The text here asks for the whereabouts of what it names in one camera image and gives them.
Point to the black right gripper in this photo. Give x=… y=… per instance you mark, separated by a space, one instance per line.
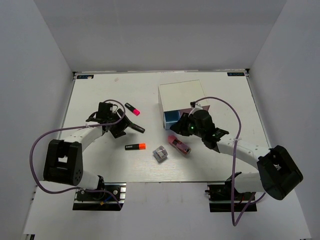
x=180 y=127

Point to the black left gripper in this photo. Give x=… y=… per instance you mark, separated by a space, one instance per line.
x=123 y=124

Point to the pink highlighter marker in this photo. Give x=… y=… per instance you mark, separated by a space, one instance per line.
x=132 y=109

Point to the green highlighter marker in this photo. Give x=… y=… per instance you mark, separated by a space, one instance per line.
x=137 y=128

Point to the white pastel drawer box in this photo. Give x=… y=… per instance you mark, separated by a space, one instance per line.
x=174 y=100

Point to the orange highlighter marker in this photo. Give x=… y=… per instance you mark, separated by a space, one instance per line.
x=137 y=146

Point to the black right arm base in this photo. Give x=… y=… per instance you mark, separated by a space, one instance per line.
x=219 y=197

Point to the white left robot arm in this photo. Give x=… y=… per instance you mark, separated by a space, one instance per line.
x=64 y=158

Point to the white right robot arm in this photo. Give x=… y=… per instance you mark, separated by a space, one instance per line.
x=277 y=174

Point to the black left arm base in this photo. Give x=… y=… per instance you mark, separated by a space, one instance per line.
x=101 y=201

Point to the left corner logo sticker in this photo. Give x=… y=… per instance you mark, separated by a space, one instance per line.
x=85 y=76

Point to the corner logo sticker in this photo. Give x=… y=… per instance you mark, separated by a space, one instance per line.
x=236 y=74
x=85 y=76

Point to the right corner logo sticker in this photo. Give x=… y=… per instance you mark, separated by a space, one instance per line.
x=236 y=74

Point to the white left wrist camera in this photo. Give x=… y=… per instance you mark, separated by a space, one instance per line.
x=105 y=110

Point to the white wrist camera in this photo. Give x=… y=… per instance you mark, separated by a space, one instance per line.
x=105 y=110
x=195 y=106

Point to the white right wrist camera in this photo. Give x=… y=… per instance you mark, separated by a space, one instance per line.
x=195 y=106

